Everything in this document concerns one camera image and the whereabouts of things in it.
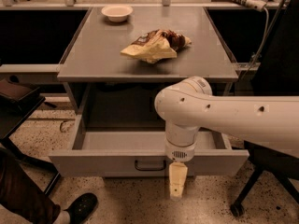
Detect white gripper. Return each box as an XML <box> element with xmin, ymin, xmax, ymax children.
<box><xmin>165</xmin><ymin>121</ymin><xmax>199</xmax><ymax>200</ymax></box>

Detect grey top drawer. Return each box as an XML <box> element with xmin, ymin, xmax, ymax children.
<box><xmin>48</xmin><ymin>84</ymin><xmax>250</xmax><ymax>178</ymax></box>

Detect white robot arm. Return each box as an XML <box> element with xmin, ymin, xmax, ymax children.
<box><xmin>154</xmin><ymin>77</ymin><xmax>299</xmax><ymax>200</ymax></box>

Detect grey drawer cabinet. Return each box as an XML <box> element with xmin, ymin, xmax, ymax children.
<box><xmin>58</xmin><ymin>6</ymin><xmax>237</xmax><ymax>131</ymax></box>

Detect black shoe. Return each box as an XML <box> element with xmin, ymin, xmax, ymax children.
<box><xmin>66</xmin><ymin>193</ymin><xmax>98</xmax><ymax>224</ymax></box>

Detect yellow brown chip bag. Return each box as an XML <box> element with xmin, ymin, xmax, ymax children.
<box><xmin>121</xmin><ymin>29</ymin><xmax>192</xmax><ymax>63</ymax></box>

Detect black office chair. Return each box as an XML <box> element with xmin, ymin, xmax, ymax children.
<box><xmin>230</xmin><ymin>0</ymin><xmax>299</xmax><ymax>217</ymax></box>

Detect brown trouser leg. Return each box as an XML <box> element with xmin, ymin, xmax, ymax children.
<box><xmin>0</xmin><ymin>152</ymin><xmax>61</xmax><ymax>224</ymax></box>

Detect white bowl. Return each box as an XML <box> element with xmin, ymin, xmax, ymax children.
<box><xmin>101</xmin><ymin>5</ymin><xmax>133</xmax><ymax>23</ymax></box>

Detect black side table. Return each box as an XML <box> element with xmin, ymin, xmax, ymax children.
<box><xmin>0</xmin><ymin>96</ymin><xmax>61</xmax><ymax>196</ymax></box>

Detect dark tray on table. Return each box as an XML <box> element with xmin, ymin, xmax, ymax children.
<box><xmin>0</xmin><ymin>79</ymin><xmax>40</xmax><ymax>113</ymax></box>

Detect white cable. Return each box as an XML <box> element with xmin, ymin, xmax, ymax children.
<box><xmin>249</xmin><ymin>7</ymin><xmax>271</xmax><ymax>63</ymax></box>

